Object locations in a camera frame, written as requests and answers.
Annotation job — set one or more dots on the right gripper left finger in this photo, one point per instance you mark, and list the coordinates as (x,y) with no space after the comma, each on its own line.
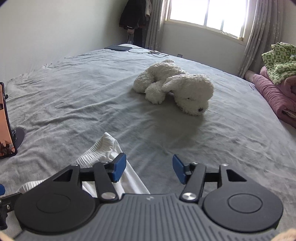
(103,174)

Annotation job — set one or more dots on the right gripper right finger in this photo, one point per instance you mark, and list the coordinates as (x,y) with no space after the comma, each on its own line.
(194,175)

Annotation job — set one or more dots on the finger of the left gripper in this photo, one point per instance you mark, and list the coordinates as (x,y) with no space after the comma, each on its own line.
(2,190)
(7,205)

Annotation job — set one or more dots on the white knit garment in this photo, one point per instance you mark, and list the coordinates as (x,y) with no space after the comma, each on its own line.
(105,150)

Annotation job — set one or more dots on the dark hanging clothes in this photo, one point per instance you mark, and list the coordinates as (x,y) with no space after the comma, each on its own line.
(135,19)

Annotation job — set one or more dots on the phone on stand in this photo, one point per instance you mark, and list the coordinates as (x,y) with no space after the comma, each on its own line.
(10,139)

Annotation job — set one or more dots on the grey bed sheet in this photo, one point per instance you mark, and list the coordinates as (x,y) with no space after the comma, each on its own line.
(65,107)

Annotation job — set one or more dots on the white plush dog toy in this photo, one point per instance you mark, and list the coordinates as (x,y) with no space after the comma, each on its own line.
(191,92)

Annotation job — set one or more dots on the pink rolled quilt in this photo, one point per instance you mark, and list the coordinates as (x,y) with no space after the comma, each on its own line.
(281,98)

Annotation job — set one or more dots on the grey curtain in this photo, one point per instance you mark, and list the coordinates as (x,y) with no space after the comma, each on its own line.
(265,31)
(156,24)

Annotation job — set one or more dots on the green patterned cloth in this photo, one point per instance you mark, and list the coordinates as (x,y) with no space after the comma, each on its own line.
(280,62)

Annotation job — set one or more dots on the right grey curtain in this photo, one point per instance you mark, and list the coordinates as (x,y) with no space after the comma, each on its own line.
(265,31)

